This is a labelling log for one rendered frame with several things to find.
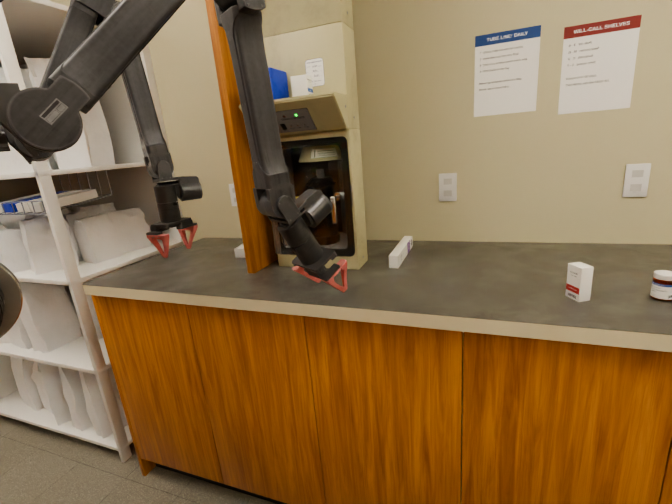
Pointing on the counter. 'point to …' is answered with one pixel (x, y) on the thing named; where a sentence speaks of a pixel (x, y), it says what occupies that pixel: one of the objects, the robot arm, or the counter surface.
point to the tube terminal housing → (338, 64)
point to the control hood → (319, 110)
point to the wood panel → (240, 155)
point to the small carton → (301, 85)
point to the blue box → (278, 83)
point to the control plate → (295, 120)
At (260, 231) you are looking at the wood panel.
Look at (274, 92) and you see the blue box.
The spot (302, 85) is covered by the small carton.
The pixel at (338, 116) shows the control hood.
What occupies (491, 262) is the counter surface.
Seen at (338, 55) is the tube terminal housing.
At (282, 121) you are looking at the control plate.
